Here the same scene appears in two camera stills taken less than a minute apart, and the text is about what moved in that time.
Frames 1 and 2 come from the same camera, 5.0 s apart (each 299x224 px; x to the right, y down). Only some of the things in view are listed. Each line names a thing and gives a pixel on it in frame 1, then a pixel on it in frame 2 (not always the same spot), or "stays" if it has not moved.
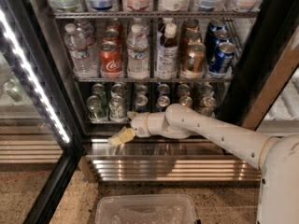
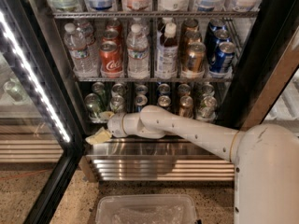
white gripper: x=139 y=125 -> x=115 y=125
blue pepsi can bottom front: x=141 y=103 stays
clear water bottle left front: x=79 y=52 stays
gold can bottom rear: x=183 y=89 stays
